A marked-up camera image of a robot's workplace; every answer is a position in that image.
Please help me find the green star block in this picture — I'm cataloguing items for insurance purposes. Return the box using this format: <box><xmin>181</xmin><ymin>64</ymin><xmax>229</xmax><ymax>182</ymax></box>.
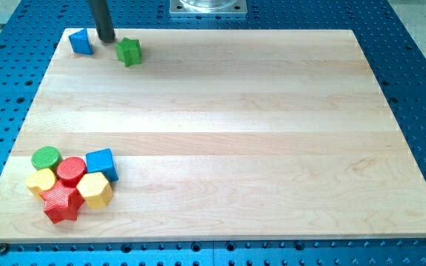
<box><xmin>115</xmin><ymin>38</ymin><xmax>142</xmax><ymax>67</ymax></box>

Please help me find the red star block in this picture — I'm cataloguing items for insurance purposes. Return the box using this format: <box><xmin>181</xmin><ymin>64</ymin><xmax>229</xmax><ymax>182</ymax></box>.
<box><xmin>40</xmin><ymin>181</ymin><xmax>84</xmax><ymax>224</ymax></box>

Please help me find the light wooden board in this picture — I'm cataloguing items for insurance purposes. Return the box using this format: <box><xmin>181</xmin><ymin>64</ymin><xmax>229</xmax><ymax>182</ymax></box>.
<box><xmin>0</xmin><ymin>28</ymin><xmax>426</xmax><ymax>243</ymax></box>

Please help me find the blue cube block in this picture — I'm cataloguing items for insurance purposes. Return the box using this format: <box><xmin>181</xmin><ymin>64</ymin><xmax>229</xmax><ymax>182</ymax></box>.
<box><xmin>85</xmin><ymin>149</ymin><xmax>119</xmax><ymax>183</ymax></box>

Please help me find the yellow hexagon block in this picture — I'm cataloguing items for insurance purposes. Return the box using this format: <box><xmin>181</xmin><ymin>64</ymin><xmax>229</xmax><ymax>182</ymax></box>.
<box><xmin>76</xmin><ymin>172</ymin><xmax>113</xmax><ymax>209</ymax></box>

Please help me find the red cylinder block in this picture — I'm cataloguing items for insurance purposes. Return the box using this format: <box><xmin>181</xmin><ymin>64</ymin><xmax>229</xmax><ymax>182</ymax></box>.
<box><xmin>56</xmin><ymin>157</ymin><xmax>87</xmax><ymax>187</ymax></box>

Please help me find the blue triangle block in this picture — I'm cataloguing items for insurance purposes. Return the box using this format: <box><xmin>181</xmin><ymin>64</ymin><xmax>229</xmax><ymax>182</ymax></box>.
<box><xmin>69</xmin><ymin>29</ymin><xmax>93</xmax><ymax>55</ymax></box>

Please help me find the green cylinder block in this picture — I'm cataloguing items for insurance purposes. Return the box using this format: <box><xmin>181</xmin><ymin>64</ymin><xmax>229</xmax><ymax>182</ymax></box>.
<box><xmin>31</xmin><ymin>146</ymin><xmax>62</xmax><ymax>172</ymax></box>

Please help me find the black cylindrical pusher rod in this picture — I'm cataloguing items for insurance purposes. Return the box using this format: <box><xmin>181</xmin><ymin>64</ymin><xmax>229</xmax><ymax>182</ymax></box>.
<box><xmin>87</xmin><ymin>0</ymin><xmax>115</xmax><ymax>43</ymax></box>

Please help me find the yellow heart block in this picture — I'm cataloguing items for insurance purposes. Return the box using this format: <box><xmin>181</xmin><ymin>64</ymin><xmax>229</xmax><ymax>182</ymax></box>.
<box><xmin>24</xmin><ymin>168</ymin><xmax>58</xmax><ymax>200</ymax></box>

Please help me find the blue perforated metal table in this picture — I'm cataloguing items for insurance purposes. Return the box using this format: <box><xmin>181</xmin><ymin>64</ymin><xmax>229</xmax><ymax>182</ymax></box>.
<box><xmin>0</xmin><ymin>1</ymin><xmax>426</xmax><ymax>265</ymax></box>

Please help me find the brass bolt front left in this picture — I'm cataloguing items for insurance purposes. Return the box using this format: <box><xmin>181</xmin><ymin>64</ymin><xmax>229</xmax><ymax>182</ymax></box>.
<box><xmin>0</xmin><ymin>243</ymin><xmax>9</xmax><ymax>255</ymax></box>

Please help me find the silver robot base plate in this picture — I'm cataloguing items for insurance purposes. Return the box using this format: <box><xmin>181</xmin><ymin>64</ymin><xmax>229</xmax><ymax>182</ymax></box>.
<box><xmin>169</xmin><ymin>0</ymin><xmax>248</xmax><ymax>16</ymax></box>

